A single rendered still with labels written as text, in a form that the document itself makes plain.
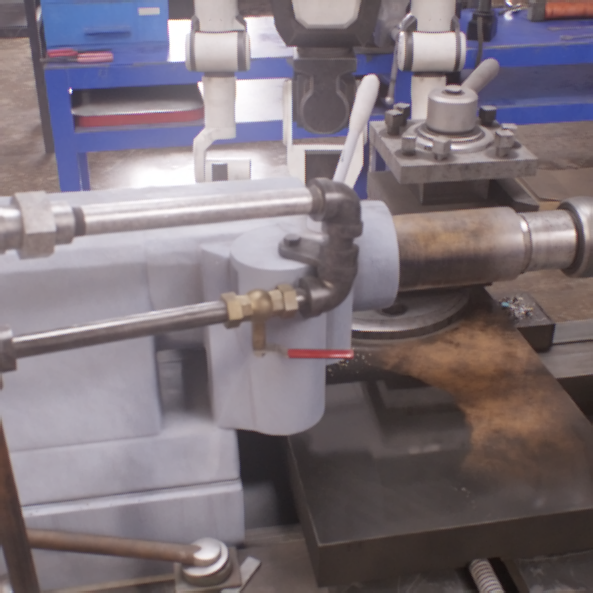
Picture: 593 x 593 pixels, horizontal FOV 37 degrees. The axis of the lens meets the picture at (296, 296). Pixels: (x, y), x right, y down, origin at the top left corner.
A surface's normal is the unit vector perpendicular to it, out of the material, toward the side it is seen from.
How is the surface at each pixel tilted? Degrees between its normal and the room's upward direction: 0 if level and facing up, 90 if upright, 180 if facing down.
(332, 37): 135
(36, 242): 101
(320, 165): 80
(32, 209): 56
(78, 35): 90
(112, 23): 90
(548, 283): 0
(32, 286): 82
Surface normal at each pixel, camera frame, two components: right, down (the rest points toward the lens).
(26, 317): 0.18, 0.25
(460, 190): 0.15, 0.48
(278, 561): 0.00, -0.87
